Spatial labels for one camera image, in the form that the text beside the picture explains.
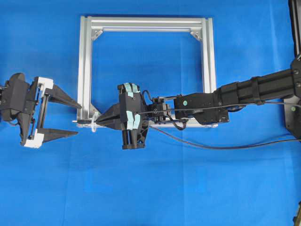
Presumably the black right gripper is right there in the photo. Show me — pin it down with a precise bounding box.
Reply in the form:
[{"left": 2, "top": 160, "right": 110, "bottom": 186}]
[{"left": 96, "top": 83, "right": 170, "bottom": 149}]

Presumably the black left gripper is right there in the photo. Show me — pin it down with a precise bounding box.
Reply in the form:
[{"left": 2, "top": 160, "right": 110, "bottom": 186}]
[{"left": 0, "top": 73, "right": 82, "bottom": 148}]

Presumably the black wire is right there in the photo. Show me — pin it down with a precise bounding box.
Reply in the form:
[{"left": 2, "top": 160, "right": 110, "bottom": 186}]
[{"left": 77, "top": 108, "right": 301, "bottom": 150}]

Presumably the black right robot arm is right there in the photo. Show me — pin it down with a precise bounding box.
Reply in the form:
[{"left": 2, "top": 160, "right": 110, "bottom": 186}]
[{"left": 95, "top": 65, "right": 301, "bottom": 149}]

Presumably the white zip tie loop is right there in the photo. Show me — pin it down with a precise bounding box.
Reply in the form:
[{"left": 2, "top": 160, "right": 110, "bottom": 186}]
[{"left": 91, "top": 112, "right": 100, "bottom": 133}]

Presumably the blue table cloth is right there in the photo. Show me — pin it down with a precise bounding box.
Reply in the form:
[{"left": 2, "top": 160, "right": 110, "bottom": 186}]
[{"left": 0, "top": 0, "right": 301, "bottom": 226}]

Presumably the silver corner bracket near loop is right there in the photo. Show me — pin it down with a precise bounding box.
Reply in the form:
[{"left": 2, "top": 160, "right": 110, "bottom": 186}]
[{"left": 89, "top": 104, "right": 101, "bottom": 121}]

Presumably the silver aluminium extrusion frame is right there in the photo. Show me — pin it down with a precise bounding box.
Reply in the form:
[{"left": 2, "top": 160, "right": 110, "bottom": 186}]
[{"left": 75, "top": 16, "right": 216, "bottom": 129}]

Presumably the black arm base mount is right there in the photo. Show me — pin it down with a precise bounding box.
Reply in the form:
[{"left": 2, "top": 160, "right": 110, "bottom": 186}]
[{"left": 284, "top": 0, "right": 301, "bottom": 139}]

